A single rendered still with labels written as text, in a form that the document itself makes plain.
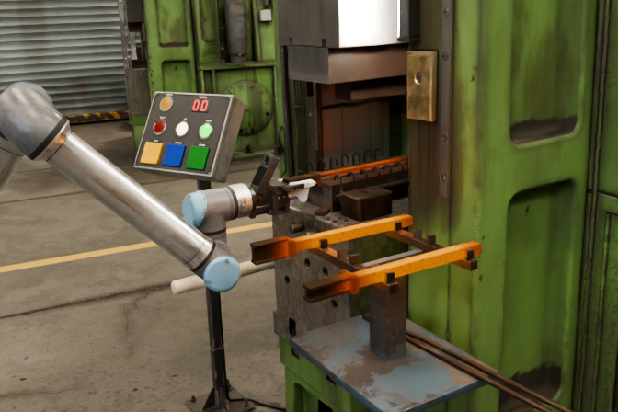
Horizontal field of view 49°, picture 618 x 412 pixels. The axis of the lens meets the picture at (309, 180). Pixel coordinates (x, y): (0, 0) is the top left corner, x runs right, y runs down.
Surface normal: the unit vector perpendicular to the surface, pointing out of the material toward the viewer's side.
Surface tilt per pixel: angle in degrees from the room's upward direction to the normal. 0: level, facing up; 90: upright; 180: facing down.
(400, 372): 0
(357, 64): 90
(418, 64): 90
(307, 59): 90
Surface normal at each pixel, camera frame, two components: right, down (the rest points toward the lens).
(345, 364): -0.04, -0.97
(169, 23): 0.30, 0.21
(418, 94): -0.83, 0.17
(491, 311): 0.56, 0.18
